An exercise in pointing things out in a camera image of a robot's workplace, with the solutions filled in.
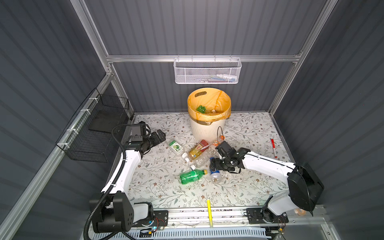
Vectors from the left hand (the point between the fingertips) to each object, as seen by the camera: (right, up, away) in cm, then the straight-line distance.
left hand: (158, 137), depth 84 cm
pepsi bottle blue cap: (+32, -22, -1) cm, 39 cm away
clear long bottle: (+26, -16, +7) cm, 32 cm away
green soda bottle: (+25, +18, +18) cm, 36 cm away
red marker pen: (+75, -6, +18) cm, 77 cm away
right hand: (+34, -18, +2) cm, 38 cm away
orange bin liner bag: (+36, +22, +16) cm, 45 cm away
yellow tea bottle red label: (+24, -7, +10) cm, 27 cm away
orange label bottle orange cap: (+38, -3, +18) cm, 42 cm away
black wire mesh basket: (-31, +1, -13) cm, 34 cm away
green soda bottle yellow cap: (+19, -22, -1) cm, 29 cm away
